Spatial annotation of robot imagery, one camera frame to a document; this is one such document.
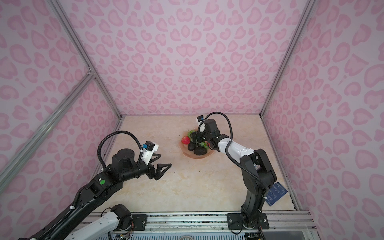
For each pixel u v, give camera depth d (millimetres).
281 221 747
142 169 595
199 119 809
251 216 615
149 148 579
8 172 502
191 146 962
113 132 500
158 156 708
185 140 955
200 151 957
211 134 716
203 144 949
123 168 517
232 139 630
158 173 605
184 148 980
